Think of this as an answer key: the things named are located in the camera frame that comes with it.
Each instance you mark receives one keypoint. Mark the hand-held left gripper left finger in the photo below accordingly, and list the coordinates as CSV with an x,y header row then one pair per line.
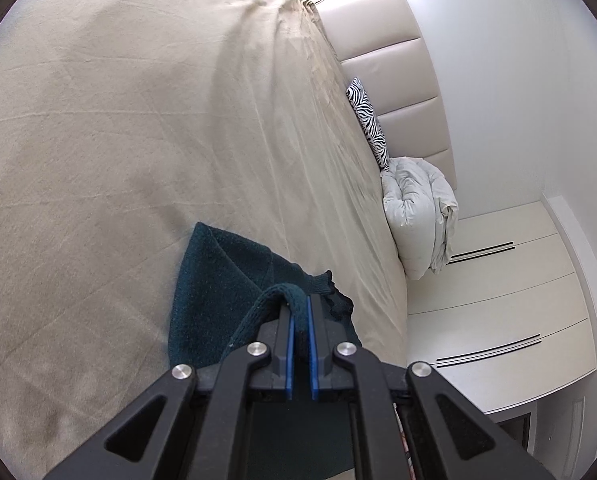
x,y
291,355

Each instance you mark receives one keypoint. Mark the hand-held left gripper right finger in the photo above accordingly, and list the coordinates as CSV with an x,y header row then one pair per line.
x,y
313,355

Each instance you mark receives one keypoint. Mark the dark teal knit sweater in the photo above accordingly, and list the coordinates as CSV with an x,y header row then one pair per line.
x,y
213,285

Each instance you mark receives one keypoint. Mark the folded white duvet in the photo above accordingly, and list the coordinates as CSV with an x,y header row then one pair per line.
x,y
413,210

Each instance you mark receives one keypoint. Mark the white wardrobe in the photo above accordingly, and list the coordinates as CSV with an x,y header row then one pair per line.
x,y
503,300

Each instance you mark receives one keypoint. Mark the zebra print pillow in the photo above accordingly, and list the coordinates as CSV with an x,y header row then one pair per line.
x,y
371,120

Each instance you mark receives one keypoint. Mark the beige bed sheet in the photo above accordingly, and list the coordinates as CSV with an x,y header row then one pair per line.
x,y
153,135

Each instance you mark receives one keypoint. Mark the cream padded headboard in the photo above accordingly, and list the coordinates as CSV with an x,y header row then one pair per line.
x,y
403,75

